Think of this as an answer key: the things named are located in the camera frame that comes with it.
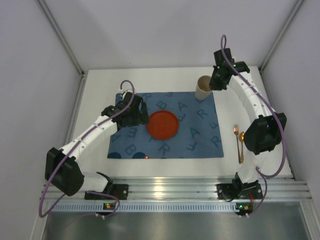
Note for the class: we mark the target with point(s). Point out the gold ornate spoon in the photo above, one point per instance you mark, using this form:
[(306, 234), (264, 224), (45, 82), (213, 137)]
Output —
[(242, 142)]

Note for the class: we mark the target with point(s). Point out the left aluminium corner post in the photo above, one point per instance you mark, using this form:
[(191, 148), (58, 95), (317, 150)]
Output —
[(61, 37)]

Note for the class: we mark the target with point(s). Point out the beige paper cup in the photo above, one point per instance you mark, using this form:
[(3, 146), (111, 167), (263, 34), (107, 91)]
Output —
[(203, 89)]

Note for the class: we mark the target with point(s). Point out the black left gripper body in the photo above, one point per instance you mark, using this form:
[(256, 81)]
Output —
[(139, 113)]

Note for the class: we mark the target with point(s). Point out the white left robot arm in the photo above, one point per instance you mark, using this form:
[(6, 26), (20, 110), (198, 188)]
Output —
[(67, 167)]

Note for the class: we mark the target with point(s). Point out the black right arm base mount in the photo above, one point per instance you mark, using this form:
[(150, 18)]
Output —
[(238, 190)]

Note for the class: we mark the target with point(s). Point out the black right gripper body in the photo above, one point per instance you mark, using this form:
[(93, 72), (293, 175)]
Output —
[(217, 81)]

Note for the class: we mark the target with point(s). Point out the aluminium corner post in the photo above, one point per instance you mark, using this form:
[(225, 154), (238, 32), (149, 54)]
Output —
[(298, 4), (61, 37)]

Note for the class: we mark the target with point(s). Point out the aluminium front rail frame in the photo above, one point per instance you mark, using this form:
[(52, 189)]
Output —
[(205, 189)]

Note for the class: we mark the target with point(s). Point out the perforated white cable duct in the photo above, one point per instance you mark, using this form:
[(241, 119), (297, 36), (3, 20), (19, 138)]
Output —
[(152, 207)]

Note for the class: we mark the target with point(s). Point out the right aluminium corner post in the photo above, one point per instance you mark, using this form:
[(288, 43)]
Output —
[(298, 4)]

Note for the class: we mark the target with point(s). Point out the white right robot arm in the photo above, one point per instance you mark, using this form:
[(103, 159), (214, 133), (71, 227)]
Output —
[(266, 125)]

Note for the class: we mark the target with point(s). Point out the copper-coloured fork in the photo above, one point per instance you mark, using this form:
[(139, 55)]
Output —
[(236, 132)]

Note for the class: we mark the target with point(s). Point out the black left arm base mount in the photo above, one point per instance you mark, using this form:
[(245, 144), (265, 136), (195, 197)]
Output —
[(120, 191)]

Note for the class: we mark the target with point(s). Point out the red round plastic plate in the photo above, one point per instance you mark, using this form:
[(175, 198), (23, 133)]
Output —
[(162, 125)]

